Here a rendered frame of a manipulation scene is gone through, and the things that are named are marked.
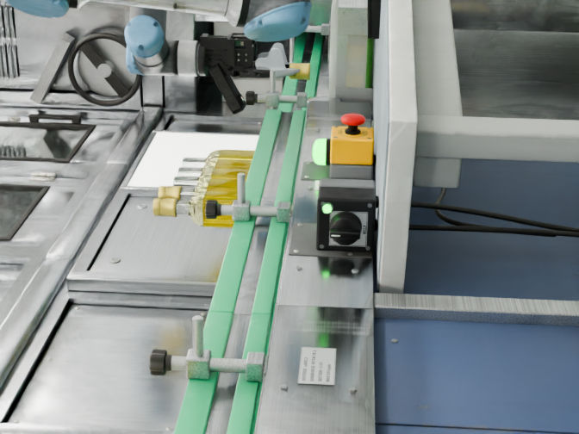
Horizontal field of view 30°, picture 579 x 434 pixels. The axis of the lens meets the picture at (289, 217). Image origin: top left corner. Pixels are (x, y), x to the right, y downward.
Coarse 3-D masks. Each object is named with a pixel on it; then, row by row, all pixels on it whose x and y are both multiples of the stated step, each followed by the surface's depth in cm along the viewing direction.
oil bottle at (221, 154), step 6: (216, 150) 227; (222, 150) 227; (228, 150) 227; (234, 150) 227; (240, 150) 227; (246, 150) 227; (210, 156) 224; (216, 156) 224; (222, 156) 223; (228, 156) 223; (234, 156) 223; (240, 156) 223; (246, 156) 224; (252, 156) 224
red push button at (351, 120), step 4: (344, 116) 176; (348, 116) 175; (352, 116) 175; (356, 116) 175; (360, 116) 175; (344, 120) 175; (348, 120) 174; (352, 120) 174; (356, 120) 174; (360, 120) 175; (364, 120) 175; (348, 124) 175; (352, 124) 174; (356, 124) 174; (360, 124) 175; (348, 128) 176; (352, 128) 176; (356, 128) 176
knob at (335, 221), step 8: (336, 216) 147; (344, 216) 147; (352, 216) 147; (336, 224) 146; (344, 224) 146; (352, 224) 146; (360, 224) 148; (336, 232) 146; (344, 232) 146; (352, 232) 145; (360, 232) 148; (336, 240) 147; (344, 240) 147; (352, 240) 147
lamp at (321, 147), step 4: (316, 140) 178; (320, 140) 177; (324, 140) 177; (328, 140) 177; (316, 144) 177; (320, 144) 177; (324, 144) 177; (328, 144) 177; (316, 148) 177; (320, 148) 177; (324, 148) 176; (328, 148) 176; (316, 152) 177; (320, 152) 177; (324, 152) 176; (328, 152) 176; (316, 156) 177; (320, 156) 177; (324, 156) 177; (328, 156) 176; (316, 160) 177; (320, 160) 177; (324, 160) 177; (328, 160) 177; (324, 164) 178; (328, 164) 178
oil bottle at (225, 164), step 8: (216, 160) 221; (224, 160) 221; (232, 160) 221; (240, 160) 221; (248, 160) 221; (208, 168) 218; (224, 168) 218; (232, 168) 218; (240, 168) 218; (248, 168) 218
